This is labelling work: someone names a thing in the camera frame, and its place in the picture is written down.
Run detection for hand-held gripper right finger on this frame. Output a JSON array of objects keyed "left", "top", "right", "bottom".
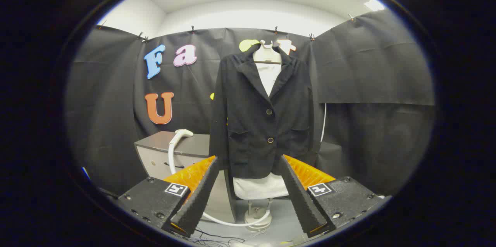
[{"left": 279, "top": 154, "right": 392, "bottom": 238}]

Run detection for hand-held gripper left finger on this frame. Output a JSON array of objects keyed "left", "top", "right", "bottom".
[{"left": 116, "top": 156, "right": 219, "bottom": 238}]

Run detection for black jacket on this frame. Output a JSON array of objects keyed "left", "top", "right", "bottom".
[{"left": 208, "top": 43, "right": 324, "bottom": 180}]

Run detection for grey cabinet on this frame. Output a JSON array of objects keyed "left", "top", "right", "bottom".
[{"left": 134, "top": 131, "right": 237, "bottom": 223}]

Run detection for black backdrop cloth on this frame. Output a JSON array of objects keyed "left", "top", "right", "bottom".
[{"left": 65, "top": 9, "right": 435, "bottom": 198}]

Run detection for white dress form mannequin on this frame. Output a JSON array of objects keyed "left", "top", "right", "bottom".
[{"left": 232, "top": 40, "right": 289, "bottom": 232}]

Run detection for row of small cloth clips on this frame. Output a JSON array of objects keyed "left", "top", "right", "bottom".
[{"left": 97, "top": 14, "right": 355, "bottom": 43}]

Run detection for thin black floor cables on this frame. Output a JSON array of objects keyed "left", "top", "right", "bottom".
[{"left": 193, "top": 228, "right": 248, "bottom": 247}]

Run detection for thin white cable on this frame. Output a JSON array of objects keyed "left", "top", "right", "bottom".
[{"left": 320, "top": 103, "right": 327, "bottom": 143}]

